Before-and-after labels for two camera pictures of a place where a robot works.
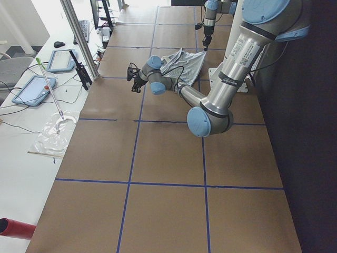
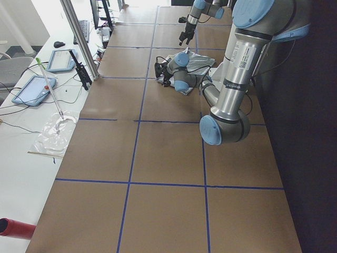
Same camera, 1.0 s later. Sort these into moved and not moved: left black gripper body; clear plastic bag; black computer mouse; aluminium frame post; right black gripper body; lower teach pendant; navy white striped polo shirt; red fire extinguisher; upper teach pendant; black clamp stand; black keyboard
Moved: left black gripper body; navy white striped polo shirt; right black gripper body
Not moved: black clamp stand; black computer mouse; clear plastic bag; aluminium frame post; red fire extinguisher; black keyboard; upper teach pendant; lower teach pendant
